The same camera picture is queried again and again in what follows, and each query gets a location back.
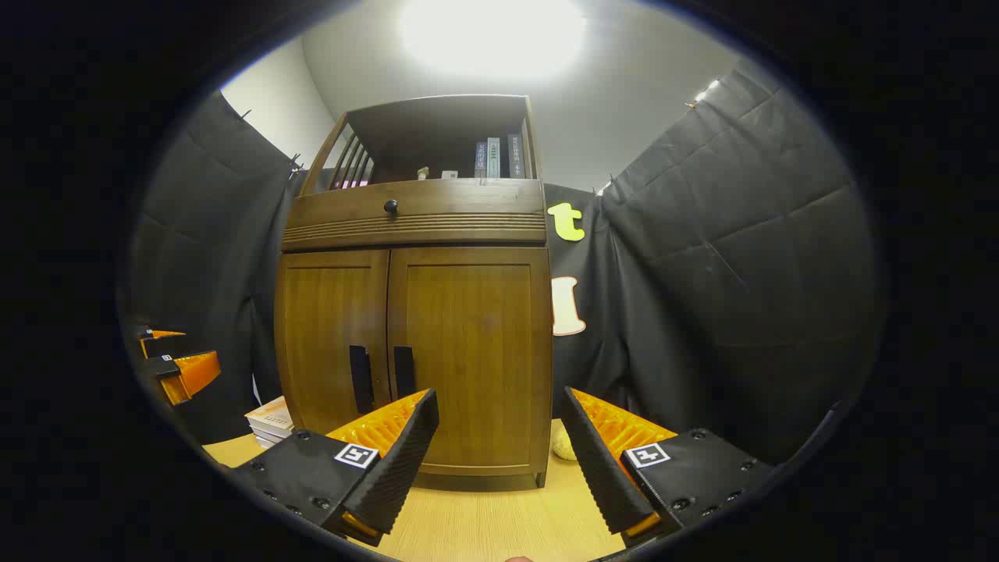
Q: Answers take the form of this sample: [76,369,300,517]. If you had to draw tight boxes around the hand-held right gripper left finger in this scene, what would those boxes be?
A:
[226,388,440,547]

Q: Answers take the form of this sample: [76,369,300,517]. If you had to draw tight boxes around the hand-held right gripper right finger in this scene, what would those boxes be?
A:
[560,386,777,547]

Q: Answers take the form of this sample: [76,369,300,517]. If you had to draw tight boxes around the wooden shoe cabinet door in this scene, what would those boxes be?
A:
[275,250,391,438]
[388,246,553,477]

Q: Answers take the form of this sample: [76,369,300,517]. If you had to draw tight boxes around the wooden double-door shoe cabinet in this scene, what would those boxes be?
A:
[273,94,555,493]

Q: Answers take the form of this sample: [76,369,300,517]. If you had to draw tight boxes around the wooden cabinet drawer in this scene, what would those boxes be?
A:
[287,180,546,231]

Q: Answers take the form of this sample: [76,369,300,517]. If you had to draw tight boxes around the large ceiling light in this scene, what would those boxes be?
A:
[398,0,588,80]

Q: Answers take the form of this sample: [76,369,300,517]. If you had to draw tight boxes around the black door handle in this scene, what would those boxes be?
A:
[349,344,375,415]
[393,345,418,400]

